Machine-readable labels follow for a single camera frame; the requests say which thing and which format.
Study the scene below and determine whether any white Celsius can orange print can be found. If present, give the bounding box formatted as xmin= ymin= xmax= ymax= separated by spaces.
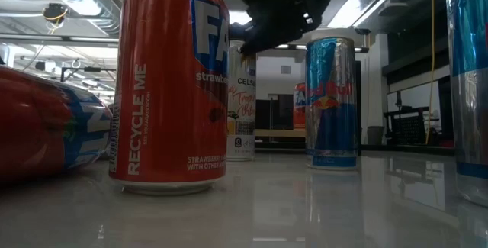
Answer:
xmin=226 ymin=40 xmax=257 ymax=163

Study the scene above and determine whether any yellow cable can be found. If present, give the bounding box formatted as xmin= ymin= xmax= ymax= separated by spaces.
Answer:
xmin=425 ymin=0 xmax=436 ymax=146

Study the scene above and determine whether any black metal pipe rack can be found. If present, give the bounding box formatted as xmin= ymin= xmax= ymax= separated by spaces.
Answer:
xmin=59 ymin=66 xmax=117 ymax=84

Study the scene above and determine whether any black metal table frame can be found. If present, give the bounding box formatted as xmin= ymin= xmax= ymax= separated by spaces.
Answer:
xmin=227 ymin=139 xmax=457 ymax=156

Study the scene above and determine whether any black wire cart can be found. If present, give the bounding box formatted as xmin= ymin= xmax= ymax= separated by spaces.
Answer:
xmin=383 ymin=105 xmax=439 ymax=147

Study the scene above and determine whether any silver ceiling air duct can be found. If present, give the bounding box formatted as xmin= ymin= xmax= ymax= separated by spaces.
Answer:
xmin=32 ymin=0 xmax=123 ymax=37

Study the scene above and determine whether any blue silver Red Bull can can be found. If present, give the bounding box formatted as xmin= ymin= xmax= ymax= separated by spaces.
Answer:
xmin=304 ymin=36 xmax=359 ymax=171
xmin=445 ymin=0 xmax=488 ymax=208

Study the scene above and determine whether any red Fanta can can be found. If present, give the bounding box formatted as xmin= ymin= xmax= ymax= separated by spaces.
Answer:
xmin=108 ymin=0 xmax=230 ymax=196
xmin=292 ymin=82 xmax=307 ymax=130
xmin=0 ymin=66 xmax=114 ymax=182

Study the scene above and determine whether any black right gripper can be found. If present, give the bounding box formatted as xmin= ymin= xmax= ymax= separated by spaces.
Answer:
xmin=228 ymin=0 xmax=344 ymax=56

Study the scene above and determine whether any ceiling cable reel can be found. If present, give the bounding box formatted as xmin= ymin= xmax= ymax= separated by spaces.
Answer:
xmin=41 ymin=2 xmax=69 ymax=24

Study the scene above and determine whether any gray trash bin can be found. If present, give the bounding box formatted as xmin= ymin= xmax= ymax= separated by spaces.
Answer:
xmin=367 ymin=125 xmax=385 ymax=146

